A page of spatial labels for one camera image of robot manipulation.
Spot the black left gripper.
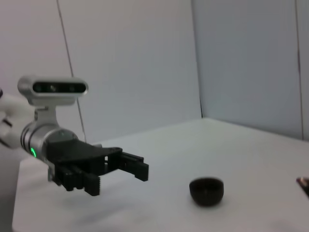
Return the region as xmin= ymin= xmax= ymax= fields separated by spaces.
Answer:
xmin=44 ymin=139 xmax=150 ymax=197

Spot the small dark teacup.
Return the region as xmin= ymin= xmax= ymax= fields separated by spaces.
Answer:
xmin=189 ymin=177 xmax=225 ymax=207

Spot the black round teapot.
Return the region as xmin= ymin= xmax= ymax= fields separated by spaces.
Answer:
xmin=296 ymin=177 xmax=309 ymax=197

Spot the silver camera mount bracket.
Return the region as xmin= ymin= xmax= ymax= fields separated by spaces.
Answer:
xmin=33 ymin=105 xmax=58 ymax=129

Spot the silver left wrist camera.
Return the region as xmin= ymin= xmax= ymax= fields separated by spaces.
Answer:
xmin=17 ymin=76 xmax=89 ymax=106

